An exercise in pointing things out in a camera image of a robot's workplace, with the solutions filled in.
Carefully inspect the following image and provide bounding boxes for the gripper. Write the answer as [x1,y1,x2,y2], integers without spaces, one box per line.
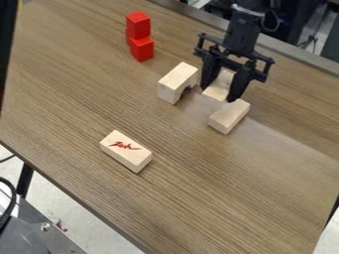
[193,9,278,103]

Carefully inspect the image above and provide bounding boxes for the white arch block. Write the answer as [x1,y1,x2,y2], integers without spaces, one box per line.
[156,61,200,105]

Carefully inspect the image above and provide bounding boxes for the white block with red writing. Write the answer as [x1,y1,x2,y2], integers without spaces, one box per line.
[97,129,154,175]

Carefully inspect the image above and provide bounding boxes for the black table leg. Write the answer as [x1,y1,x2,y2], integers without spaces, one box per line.
[14,162,37,200]

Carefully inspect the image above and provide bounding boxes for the grey metal base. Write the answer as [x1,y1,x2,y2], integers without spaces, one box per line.
[0,194,90,254]

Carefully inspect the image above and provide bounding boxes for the black cable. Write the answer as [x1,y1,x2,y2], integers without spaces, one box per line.
[0,177,19,234]

